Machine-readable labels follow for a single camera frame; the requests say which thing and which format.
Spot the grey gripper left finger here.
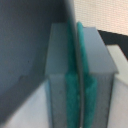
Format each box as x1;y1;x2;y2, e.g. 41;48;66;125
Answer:
45;21;79;128

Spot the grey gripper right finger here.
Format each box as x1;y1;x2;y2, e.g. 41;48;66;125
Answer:
77;22;118;128

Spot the beige woven placemat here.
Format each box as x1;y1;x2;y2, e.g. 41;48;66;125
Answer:
74;0;128;35

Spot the grey toy pot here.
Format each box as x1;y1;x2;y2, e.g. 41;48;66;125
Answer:
0;0;83;128

